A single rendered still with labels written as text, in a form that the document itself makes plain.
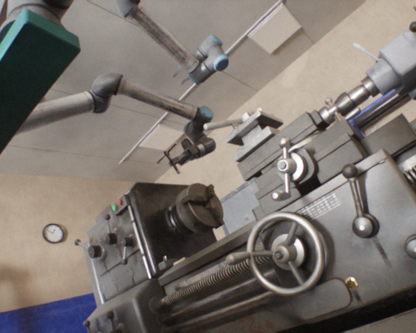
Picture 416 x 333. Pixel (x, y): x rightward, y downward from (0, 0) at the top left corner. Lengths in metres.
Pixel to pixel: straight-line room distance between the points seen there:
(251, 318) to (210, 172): 4.44
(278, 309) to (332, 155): 0.56
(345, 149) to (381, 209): 0.16
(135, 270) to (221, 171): 3.93
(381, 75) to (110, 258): 1.50
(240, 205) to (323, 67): 2.59
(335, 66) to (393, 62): 3.56
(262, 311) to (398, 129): 0.73
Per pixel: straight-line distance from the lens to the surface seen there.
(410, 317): 0.74
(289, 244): 0.70
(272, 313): 1.06
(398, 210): 0.70
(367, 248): 0.72
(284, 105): 4.75
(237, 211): 4.94
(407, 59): 1.11
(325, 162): 0.73
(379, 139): 0.85
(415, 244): 0.66
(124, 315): 1.38
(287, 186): 0.67
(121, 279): 1.60
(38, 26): 0.82
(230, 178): 5.08
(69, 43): 0.84
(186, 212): 1.37
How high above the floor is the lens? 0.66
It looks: 23 degrees up
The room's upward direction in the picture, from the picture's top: 24 degrees counter-clockwise
